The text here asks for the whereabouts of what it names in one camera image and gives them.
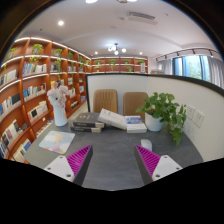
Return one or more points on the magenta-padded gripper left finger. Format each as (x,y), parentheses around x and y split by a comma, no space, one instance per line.
(60,166)

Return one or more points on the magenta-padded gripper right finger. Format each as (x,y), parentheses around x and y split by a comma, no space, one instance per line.
(165,166)

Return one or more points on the white ceramic vase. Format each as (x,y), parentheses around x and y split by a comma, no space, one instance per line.
(60,116)

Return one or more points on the blue and white book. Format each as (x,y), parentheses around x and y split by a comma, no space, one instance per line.
(135,123)

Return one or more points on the green plant in white pot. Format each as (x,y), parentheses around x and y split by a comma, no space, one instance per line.
(160,106)

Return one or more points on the white black-edged desk partition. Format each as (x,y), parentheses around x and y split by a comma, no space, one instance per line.
(206,110)

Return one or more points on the thick white book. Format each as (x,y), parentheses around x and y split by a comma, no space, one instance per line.
(111,118)

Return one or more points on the tan upholstered chair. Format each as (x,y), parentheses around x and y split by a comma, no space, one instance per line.
(105,100)
(133,103)

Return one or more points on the pink and white flower bouquet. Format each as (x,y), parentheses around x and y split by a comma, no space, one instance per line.
(57,93)

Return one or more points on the orange wooden bookshelf unit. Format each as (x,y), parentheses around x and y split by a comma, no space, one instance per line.
(26,86)

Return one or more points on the grey curtain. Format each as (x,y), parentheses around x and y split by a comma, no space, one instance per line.
(165,66)
(216,71)

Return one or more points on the large window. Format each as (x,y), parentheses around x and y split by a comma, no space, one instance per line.
(193,66)

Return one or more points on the ceiling chandelier with round bulbs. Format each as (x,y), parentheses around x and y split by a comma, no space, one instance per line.
(116,49)

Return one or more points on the ceiling air vent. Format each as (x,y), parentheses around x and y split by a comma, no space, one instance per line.
(141,16)

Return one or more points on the white wall socket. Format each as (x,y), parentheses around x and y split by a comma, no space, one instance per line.
(198,118)
(190,112)

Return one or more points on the black track light rail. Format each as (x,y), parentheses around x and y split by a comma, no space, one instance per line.
(186,52)

